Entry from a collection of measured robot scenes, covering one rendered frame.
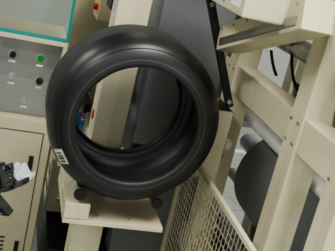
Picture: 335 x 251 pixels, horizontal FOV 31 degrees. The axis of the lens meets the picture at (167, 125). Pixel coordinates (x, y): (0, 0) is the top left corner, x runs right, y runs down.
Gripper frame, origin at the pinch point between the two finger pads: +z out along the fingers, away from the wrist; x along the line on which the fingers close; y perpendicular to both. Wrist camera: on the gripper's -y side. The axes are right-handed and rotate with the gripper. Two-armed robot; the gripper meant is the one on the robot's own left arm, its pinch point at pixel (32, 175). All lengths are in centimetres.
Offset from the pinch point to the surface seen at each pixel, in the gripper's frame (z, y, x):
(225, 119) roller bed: 85, -1, -19
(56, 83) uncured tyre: 15.4, 27.0, -1.0
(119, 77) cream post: 57, 22, 10
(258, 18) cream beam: 41, 40, -64
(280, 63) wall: 477, -33, 167
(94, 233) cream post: 50, -44, 31
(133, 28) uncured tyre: 42, 41, -14
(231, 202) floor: 253, -108, 98
